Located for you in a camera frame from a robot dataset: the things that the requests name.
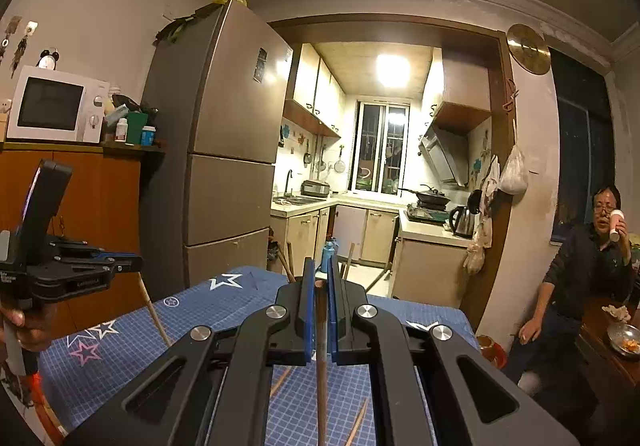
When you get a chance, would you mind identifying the toaster oven on counter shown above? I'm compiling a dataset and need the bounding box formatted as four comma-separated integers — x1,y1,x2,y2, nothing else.
300,180,331,198

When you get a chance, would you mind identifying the orange wooden cabinet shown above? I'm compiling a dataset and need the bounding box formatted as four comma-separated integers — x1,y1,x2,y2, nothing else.
1,143,164,339

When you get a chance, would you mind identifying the blue star grid tablecloth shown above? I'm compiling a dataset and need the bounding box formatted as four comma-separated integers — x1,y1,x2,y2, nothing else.
37,265,482,446

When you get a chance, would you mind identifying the blue lidded cup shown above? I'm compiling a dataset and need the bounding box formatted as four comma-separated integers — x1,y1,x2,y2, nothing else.
140,125,156,146

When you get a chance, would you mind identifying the white microwave oven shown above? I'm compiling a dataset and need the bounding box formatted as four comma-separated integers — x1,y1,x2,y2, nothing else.
6,66,110,144

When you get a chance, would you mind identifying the wooden chopstick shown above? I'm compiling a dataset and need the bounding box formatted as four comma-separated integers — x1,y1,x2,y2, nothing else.
345,397,369,446
342,243,356,281
137,272,171,348
278,246,295,283
269,366,292,398
366,262,393,293
314,279,328,445

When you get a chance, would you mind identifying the operator left hand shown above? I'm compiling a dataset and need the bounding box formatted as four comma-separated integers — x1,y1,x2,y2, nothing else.
1,303,56,353

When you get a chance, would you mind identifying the seated man in black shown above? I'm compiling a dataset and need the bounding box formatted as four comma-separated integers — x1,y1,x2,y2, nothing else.
503,184,634,445

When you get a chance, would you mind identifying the white paper cup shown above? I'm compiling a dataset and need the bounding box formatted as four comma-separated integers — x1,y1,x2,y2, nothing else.
608,209,625,243

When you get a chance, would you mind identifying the round brass wall plate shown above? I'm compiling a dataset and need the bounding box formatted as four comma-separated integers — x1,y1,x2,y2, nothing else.
506,24,551,76

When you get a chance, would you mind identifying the white medicine bottle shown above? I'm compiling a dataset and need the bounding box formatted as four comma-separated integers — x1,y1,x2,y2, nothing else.
114,117,128,143

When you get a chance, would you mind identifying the electric kettle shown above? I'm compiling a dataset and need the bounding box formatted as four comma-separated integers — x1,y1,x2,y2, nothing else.
448,206,480,238

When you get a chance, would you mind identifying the kitchen window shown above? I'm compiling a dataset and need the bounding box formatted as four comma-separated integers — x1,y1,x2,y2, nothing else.
349,101,410,197

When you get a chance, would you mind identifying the white plastic bag hanging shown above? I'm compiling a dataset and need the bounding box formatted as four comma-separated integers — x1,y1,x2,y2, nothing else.
498,120,528,196

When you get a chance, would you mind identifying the dark wooden side table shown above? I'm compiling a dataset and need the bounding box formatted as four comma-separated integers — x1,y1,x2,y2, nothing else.
576,298,639,426

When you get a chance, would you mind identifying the green box on cabinet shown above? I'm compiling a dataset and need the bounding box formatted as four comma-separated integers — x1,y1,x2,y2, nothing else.
126,111,148,145

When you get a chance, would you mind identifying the blue water bottle on floor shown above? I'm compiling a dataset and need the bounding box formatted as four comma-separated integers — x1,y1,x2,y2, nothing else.
319,237,340,274

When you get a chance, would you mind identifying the gas stove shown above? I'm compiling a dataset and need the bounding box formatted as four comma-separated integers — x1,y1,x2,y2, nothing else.
406,203,449,225

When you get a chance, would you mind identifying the black wok pan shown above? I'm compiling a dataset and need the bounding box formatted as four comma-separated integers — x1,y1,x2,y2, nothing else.
399,186,449,210

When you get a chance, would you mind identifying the range hood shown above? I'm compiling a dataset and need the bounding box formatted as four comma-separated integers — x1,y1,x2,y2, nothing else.
420,101,491,191

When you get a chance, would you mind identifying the silver refrigerator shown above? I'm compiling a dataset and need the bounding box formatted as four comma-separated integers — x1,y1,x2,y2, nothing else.
140,0,293,300

